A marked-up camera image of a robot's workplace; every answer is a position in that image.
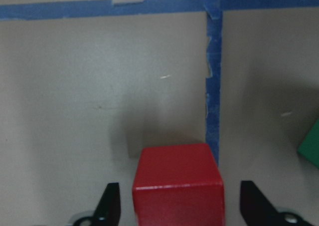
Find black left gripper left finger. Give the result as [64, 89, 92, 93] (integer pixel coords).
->
[92, 183, 121, 226]

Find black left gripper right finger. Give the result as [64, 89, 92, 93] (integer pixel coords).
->
[240, 181, 282, 226]

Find red wooden block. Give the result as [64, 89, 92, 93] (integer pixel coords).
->
[132, 143, 225, 226]

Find green wooden block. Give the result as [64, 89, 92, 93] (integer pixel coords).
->
[297, 119, 319, 168]

